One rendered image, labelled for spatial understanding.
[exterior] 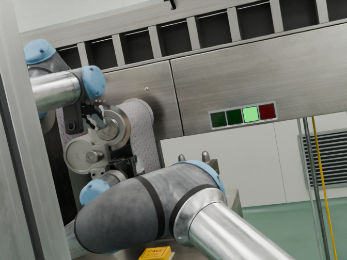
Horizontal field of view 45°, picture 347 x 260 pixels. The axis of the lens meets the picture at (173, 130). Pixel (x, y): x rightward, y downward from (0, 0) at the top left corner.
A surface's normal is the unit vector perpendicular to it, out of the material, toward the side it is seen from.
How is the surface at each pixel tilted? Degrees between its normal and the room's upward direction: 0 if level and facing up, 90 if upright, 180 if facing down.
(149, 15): 90
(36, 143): 90
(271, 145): 90
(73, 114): 79
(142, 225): 101
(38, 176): 90
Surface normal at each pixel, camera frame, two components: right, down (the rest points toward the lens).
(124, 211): -0.14, -0.22
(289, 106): -0.25, 0.15
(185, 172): 0.11, -0.89
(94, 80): 0.92, -0.13
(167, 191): 0.35, -0.52
